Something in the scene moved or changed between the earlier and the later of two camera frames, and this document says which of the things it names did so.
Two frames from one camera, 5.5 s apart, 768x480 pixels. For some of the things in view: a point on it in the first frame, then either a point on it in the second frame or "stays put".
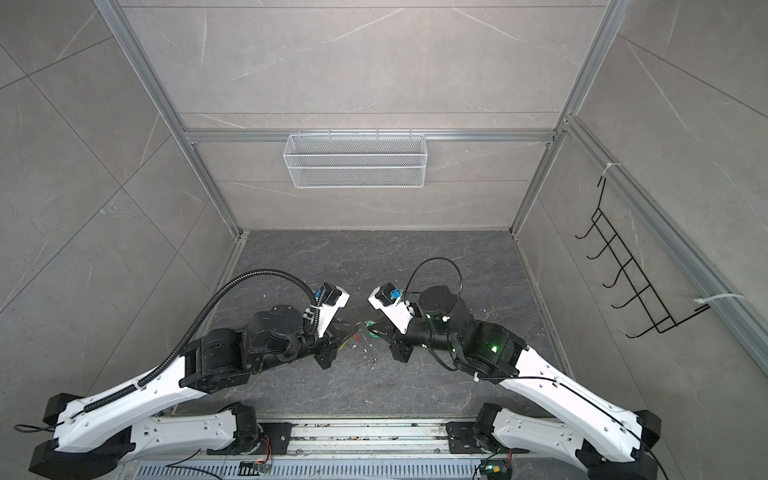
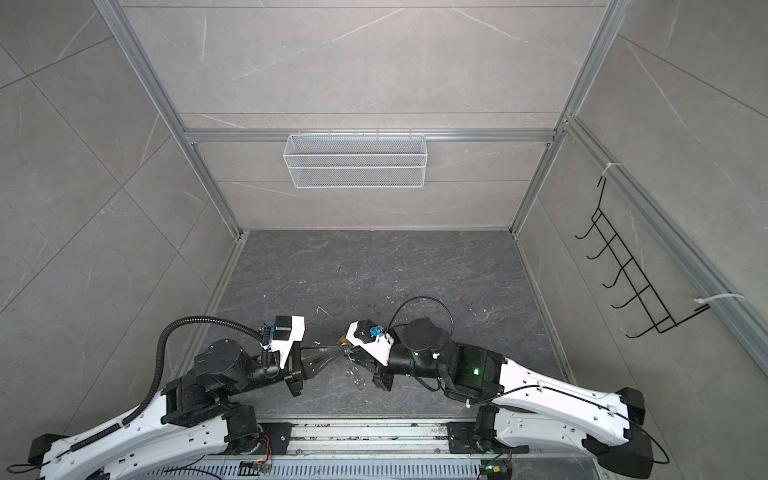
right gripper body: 420,334 → 401,365
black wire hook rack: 649,297 stays put
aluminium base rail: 374,439 stays put
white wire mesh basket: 356,160 stays put
